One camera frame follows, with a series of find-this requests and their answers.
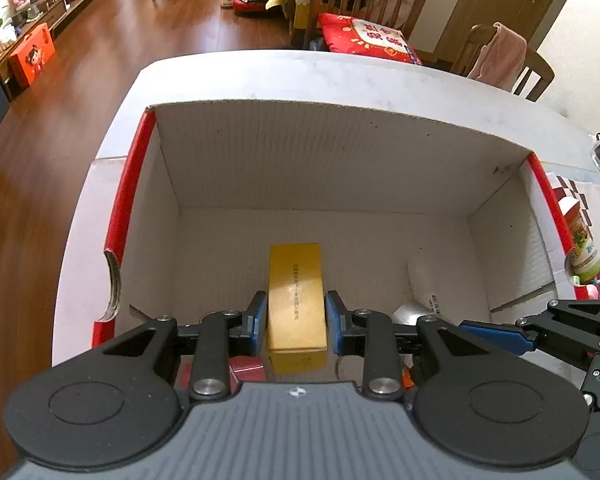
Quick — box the white cardboard box red trim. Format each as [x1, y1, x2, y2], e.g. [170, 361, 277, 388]
[51, 102, 588, 376]

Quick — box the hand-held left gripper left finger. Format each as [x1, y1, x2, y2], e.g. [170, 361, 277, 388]
[97, 291, 268, 402]

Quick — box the orange gift box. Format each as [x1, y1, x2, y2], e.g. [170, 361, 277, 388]
[7, 22, 57, 88]

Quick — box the pink towel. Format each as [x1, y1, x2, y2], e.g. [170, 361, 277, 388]
[467, 22, 528, 92]

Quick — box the red printed cushion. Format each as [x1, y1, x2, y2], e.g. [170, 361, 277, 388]
[317, 12, 423, 66]

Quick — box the wooden TV cabinet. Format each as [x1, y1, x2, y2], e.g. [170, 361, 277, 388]
[0, 0, 113, 103]

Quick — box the white tube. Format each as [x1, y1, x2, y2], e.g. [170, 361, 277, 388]
[409, 259, 451, 317]

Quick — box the plastic bottle with green cap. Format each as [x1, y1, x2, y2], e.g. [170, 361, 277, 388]
[559, 199, 600, 285]

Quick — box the red bag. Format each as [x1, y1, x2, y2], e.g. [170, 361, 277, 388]
[232, 0, 276, 16]

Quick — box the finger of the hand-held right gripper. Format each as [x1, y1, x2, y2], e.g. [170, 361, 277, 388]
[459, 300, 600, 356]

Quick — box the wooden door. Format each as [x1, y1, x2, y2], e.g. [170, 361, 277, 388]
[435, 0, 576, 58]

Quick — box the wooden slatted chair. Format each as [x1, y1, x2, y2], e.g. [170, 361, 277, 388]
[289, 0, 430, 53]

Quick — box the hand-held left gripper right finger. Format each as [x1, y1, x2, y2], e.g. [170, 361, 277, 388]
[325, 290, 498, 402]

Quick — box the small yellow box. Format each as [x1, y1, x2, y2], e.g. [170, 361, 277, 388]
[266, 243, 329, 375]

